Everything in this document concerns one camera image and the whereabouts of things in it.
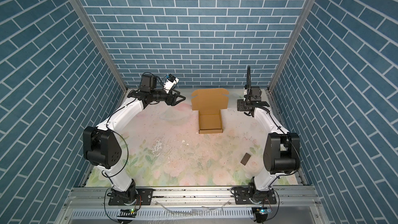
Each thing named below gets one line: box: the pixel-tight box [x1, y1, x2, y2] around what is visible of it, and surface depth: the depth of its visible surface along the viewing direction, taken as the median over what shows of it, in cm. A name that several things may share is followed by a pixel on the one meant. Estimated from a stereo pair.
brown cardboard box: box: [191, 88, 230, 135], surface depth 98 cm
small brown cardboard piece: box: [240, 152, 251, 166], surface depth 87 cm
